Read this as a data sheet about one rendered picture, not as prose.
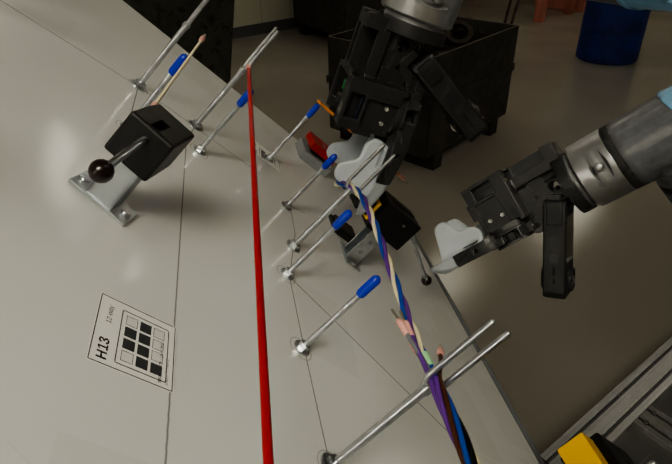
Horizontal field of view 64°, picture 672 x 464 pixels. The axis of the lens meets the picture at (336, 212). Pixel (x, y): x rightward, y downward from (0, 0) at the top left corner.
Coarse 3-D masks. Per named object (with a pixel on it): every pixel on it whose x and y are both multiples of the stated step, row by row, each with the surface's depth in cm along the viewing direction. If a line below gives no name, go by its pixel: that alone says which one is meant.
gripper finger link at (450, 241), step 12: (444, 228) 67; (468, 228) 65; (444, 240) 67; (456, 240) 66; (468, 240) 65; (480, 240) 64; (444, 252) 67; (456, 252) 66; (444, 264) 67; (456, 264) 65
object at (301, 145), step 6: (300, 138) 88; (300, 144) 86; (306, 144) 87; (300, 150) 85; (306, 150) 84; (300, 156) 84; (306, 156) 84; (312, 156) 84; (306, 162) 84; (312, 162) 85; (318, 162) 85; (318, 168) 85; (324, 174) 86
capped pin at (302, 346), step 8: (368, 280) 40; (376, 280) 39; (360, 288) 40; (368, 288) 40; (360, 296) 40; (344, 304) 41; (352, 304) 40; (336, 312) 41; (344, 312) 41; (328, 320) 41; (336, 320) 41; (320, 328) 41; (312, 336) 41; (296, 344) 42; (304, 344) 42; (304, 352) 42
